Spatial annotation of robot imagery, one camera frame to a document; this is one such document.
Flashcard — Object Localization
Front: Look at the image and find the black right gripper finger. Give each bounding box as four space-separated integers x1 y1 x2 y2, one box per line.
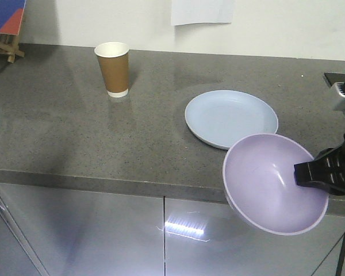
294 147 342 195

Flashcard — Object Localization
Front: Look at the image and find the purple plastic bowl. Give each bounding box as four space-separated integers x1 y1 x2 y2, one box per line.
222 133 328 236

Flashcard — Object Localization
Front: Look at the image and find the light blue plate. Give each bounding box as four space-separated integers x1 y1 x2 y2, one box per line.
185 90 279 150

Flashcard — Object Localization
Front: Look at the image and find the brown paper cup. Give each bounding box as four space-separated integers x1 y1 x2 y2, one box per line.
94 41 129 98

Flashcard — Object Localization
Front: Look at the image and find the white paper sheet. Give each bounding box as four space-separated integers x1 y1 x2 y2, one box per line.
171 0 235 26

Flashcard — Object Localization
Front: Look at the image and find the wooden folding rack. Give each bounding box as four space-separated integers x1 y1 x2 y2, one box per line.
0 34 25 63

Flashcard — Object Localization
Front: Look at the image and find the red blue board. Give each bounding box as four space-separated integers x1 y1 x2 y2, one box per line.
0 0 26 35

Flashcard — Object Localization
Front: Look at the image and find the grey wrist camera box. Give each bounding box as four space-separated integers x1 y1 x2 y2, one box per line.
331 82 345 111

